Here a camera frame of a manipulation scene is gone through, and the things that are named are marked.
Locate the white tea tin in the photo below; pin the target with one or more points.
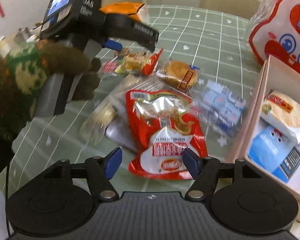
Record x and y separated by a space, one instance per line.
5 47

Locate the left hand camouflage glove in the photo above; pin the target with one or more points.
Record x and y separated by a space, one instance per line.
24 72

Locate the white red bunny bag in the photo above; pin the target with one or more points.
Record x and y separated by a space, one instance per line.
275 30

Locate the beige dining chair right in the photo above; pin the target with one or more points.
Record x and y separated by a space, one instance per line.
241 8

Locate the green grid tablecloth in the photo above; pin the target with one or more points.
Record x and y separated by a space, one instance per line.
212 41

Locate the small red yellow snack packet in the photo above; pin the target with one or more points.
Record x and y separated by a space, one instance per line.
129 61

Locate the long biscuit clear packet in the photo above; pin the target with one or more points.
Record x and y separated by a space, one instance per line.
113 105

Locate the large red snack bag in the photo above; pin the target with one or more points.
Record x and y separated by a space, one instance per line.
162 127

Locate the orange paper box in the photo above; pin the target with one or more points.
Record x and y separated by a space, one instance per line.
136 11

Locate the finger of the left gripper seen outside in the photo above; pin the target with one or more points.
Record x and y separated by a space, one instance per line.
113 45

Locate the metal teapot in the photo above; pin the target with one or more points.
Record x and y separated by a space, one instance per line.
22 35

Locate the round pastry clear wrapper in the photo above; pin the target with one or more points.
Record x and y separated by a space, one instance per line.
179 75

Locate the blue white candy packet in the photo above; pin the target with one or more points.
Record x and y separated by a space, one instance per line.
219 107

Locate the white round cake packet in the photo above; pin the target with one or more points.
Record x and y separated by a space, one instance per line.
283 113

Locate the blue monster snack packet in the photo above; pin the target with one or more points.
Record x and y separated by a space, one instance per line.
276 153

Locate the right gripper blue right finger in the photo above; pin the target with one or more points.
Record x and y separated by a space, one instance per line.
192 162

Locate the beige cardboard gift box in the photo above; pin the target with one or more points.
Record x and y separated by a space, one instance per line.
275 75

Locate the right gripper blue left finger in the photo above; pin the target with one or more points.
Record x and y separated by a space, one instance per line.
113 161

